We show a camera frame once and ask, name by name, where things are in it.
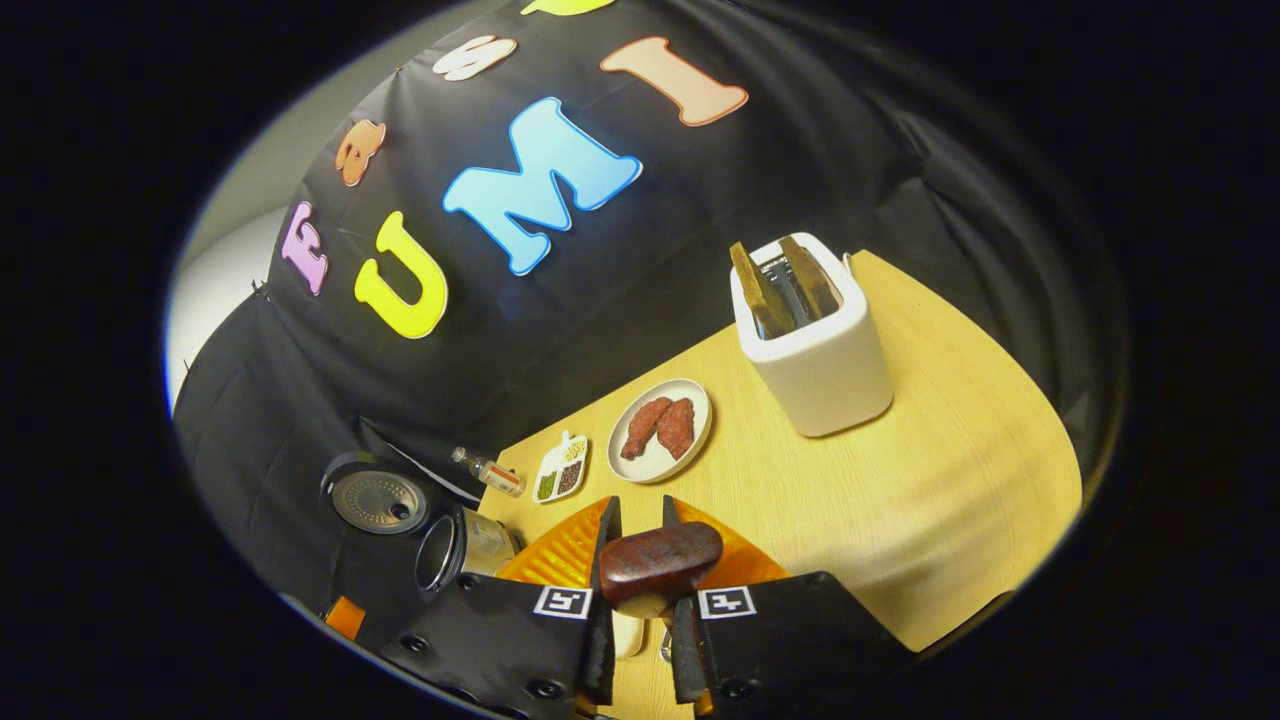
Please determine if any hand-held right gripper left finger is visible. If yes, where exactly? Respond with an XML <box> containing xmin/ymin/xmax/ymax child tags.
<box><xmin>380</xmin><ymin>495</ymin><xmax>621</xmax><ymax>720</ymax></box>

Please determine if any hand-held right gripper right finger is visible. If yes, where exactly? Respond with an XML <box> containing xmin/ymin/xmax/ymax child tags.
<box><xmin>660</xmin><ymin>495</ymin><xmax>916</xmax><ymax>720</ymax></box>

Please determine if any black rice cooker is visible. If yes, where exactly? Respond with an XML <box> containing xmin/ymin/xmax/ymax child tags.
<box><xmin>320</xmin><ymin>450</ymin><xmax>521</xmax><ymax>601</ymax></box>

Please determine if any brown wooden spoon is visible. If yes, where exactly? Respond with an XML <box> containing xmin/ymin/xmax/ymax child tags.
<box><xmin>600</xmin><ymin>521</ymin><xmax>725</xmax><ymax>619</ymax></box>

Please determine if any small glass bottle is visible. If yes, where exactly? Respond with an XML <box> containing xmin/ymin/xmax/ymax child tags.
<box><xmin>450</xmin><ymin>446</ymin><xmax>526</xmax><ymax>498</ymax></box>

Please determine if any white divided bean dish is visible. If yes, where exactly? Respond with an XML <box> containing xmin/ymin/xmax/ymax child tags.
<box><xmin>533</xmin><ymin>431</ymin><xmax>589</xmax><ymax>505</ymax></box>

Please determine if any white round plate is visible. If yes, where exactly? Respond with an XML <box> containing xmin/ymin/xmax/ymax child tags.
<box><xmin>607</xmin><ymin>378</ymin><xmax>714</xmax><ymax>485</ymax></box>

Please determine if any red meat piece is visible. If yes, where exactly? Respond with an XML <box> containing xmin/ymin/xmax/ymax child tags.
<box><xmin>656</xmin><ymin>398</ymin><xmax>696</xmax><ymax>461</ymax></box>
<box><xmin>620</xmin><ymin>397</ymin><xmax>674</xmax><ymax>461</ymax></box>

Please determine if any white toaster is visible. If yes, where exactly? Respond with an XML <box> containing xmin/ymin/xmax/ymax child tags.
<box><xmin>729</xmin><ymin>232</ymin><xmax>895</xmax><ymax>438</ymax></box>

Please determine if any brown toast slice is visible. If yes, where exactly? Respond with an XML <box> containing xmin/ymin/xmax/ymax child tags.
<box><xmin>780</xmin><ymin>235</ymin><xmax>841</xmax><ymax>321</ymax></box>
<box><xmin>729</xmin><ymin>242</ymin><xmax>796</xmax><ymax>341</ymax></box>

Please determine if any black backdrop cloth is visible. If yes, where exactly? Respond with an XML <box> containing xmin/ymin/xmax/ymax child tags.
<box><xmin>172</xmin><ymin>0</ymin><xmax>1126</xmax><ymax>621</ymax></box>

